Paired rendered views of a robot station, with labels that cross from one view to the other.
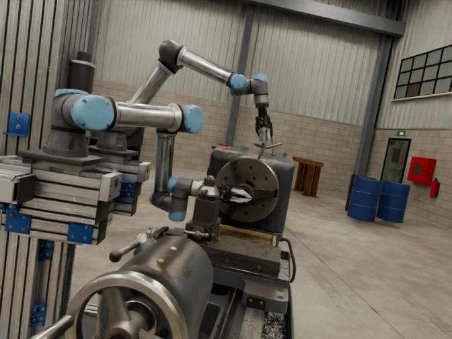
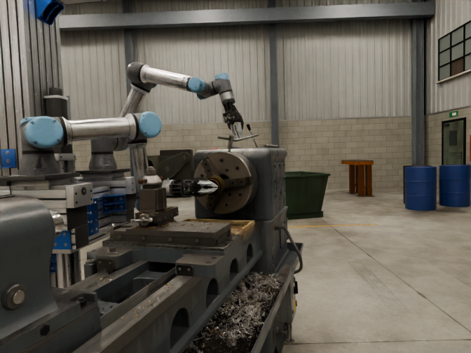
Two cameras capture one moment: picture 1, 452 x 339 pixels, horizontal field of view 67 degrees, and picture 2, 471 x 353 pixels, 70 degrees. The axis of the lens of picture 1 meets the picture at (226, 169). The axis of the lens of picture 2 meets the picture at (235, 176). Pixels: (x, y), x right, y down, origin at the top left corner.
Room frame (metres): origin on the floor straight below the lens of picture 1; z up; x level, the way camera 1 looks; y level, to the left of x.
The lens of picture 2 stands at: (-0.02, -0.45, 1.21)
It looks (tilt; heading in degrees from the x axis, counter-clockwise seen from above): 3 degrees down; 9
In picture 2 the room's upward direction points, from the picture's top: 2 degrees counter-clockwise
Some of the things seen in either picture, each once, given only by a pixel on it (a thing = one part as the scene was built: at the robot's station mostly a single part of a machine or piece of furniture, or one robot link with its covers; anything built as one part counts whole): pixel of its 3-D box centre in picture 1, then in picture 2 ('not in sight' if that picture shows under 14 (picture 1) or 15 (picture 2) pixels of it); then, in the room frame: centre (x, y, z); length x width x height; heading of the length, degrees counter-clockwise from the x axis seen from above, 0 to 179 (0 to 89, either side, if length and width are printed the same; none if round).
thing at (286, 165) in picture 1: (250, 183); (244, 180); (2.09, -0.16, 1.06); 0.59 x 0.48 x 0.39; 171
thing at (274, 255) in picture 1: (217, 247); (168, 231); (1.13, -0.01, 0.95); 0.43 x 0.17 x 0.05; 81
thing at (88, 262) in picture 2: not in sight; (91, 274); (0.98, 0.20, 0.84); 0.04 x 0.04 x 0.10; 81
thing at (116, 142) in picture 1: (112, 139); (102, 160); (1.74, 0.59, 1.21); 0.15 x 0.15 x 0.10
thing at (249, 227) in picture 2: (233, 240); (207, 230); (1.44, -0.08, 0.89); 0.36 x 0.30 x 0.04; 81
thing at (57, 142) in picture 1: (67, 140); (38, 162); (1.25, 0.59, 1.21); 0.15 x 0.15 x 0.10
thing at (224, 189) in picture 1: (216, 192); (184, 188); (1.46, 0.03, 1.08); 0.12 x 0.09 x 0.08; 81
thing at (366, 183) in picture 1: (364, 198); (420, 188); (7.58, -3.14, 0.44); 0.59 x 0.59 x 0.88
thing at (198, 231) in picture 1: (204, 228); (156, 216); (1.17, 0.04, 0.99); 0.20 x 0.10 x 0.05; 171
